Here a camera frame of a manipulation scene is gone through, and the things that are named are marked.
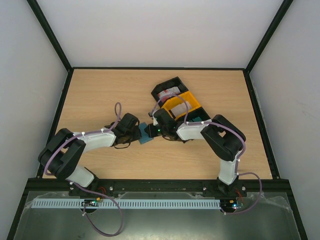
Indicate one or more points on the white slotted cable duct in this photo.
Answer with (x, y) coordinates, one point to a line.
(64, 203)

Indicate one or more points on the black bin with red cards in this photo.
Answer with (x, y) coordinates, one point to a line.
(172, 86)

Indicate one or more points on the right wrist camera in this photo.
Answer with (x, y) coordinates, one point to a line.
(155, 122)

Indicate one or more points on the black bin with teal cards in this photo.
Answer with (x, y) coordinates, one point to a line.
(199, 112)

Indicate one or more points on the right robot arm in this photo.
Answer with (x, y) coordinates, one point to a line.
(227, 142)

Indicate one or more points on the teal card stack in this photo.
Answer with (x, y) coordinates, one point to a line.
(197, 119)

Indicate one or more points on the red white card stack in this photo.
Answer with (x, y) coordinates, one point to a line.
(167, 93)

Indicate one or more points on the white pink card stack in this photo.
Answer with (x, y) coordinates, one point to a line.
(181, 109)

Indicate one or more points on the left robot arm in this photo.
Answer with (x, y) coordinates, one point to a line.
(60, 157)

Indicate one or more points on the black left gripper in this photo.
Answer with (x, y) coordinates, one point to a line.
(137, 135)

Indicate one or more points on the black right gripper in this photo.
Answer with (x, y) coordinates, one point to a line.
(152, 130)

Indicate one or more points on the yellow plastic bin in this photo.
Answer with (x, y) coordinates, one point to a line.
(175, 100)

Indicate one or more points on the teal card holder wallet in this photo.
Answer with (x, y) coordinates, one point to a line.
(144, 136)

